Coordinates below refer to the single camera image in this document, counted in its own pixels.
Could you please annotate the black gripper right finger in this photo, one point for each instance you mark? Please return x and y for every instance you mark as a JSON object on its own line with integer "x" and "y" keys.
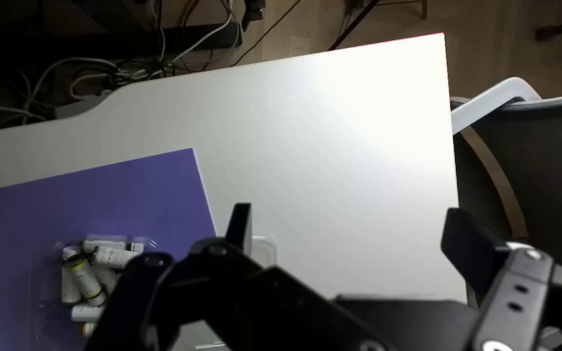
{"x": 521, "y": 292}

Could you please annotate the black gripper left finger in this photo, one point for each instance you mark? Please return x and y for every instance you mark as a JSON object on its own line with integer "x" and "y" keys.
{"x": 229, "y": 298}

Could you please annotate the clear plastic bowl lid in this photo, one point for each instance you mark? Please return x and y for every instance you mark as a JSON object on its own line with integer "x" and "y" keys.
{"x": 262, "y": 249}

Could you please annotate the clear plastic bowl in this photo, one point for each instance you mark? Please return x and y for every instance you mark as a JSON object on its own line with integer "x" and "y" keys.
{"x": 67, "y": 312}

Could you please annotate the white tube dark blue band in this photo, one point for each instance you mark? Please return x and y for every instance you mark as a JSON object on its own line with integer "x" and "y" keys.
{"x": 115, "y": 257}

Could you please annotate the grey office chair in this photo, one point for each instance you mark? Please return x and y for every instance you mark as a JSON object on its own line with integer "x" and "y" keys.
{"x": 541, "y": 167}

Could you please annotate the white tube black band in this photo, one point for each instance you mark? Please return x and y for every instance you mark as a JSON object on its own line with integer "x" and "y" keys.
{"x": 112, "y": 245}

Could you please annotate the white tube yellow band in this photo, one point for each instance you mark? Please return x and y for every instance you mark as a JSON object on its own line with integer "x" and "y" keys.
{"x": 86, "y": 275}

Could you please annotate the purple rectangular mat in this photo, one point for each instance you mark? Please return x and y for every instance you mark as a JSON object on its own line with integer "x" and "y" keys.
{"x": 67, "y": 201}

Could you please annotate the black chair leg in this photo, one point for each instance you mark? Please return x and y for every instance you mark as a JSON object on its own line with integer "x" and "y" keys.
{"x": 557, "y": 25}

